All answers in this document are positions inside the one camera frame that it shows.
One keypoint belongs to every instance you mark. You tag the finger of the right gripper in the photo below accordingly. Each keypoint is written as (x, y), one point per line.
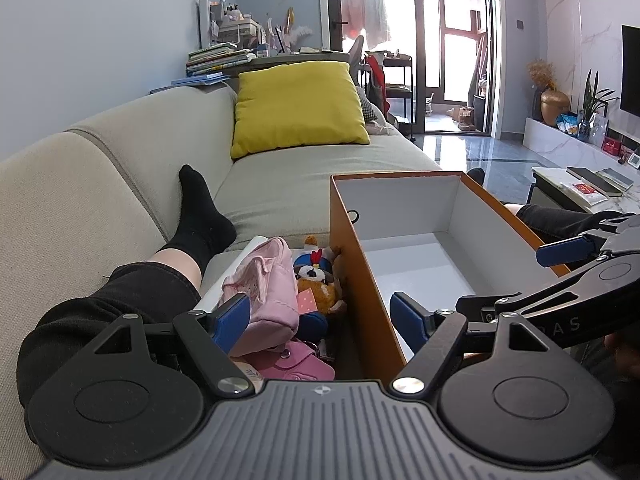
(574, 249)
(483, 307)

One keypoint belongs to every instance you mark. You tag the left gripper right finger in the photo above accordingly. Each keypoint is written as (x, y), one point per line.
(435, 340)

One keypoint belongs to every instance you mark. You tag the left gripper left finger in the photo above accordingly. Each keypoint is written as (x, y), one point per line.
(207, 338)

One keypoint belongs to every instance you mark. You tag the pink pouch bag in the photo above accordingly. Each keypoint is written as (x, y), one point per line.
(276, 322)

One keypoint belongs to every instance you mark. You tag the duck plush toy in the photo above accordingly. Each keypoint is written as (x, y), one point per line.
(313, 267)

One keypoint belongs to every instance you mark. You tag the person right leg black pants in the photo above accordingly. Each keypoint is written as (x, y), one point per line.
(552, 225)

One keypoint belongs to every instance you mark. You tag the white marble coffee table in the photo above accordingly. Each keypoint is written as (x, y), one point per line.
(555, 187)

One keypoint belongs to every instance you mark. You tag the person left leg black sock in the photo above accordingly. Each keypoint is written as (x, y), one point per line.
(157, 289)

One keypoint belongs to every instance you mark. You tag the orange cardboard box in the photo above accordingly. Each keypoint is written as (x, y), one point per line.
(435, 235)

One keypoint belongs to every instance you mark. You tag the small pink purse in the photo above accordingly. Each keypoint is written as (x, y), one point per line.
(295, 361)

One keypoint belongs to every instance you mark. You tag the white tv cabinet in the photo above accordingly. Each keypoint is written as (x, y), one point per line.
(564, 150)

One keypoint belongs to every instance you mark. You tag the gold vase dried flowers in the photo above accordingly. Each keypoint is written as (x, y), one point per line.
(552, 102)

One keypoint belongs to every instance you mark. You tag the green potted plant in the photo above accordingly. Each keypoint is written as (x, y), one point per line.
(594, 99)

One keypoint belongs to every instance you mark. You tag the black television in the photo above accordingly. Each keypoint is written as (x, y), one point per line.
(630, 89)

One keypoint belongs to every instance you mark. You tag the beige fabric sofa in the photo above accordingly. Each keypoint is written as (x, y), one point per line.
(105, 192)

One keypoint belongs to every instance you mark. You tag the grey striped cushion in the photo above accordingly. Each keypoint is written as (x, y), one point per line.
(368, 109)

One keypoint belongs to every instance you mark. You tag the yellow cushion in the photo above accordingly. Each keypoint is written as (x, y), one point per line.
(294, 105)

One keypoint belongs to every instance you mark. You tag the black rolling shelf cart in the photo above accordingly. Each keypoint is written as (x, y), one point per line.
(391, 84)

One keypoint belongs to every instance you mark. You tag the stack of books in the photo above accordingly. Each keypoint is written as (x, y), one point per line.
(207, 66)

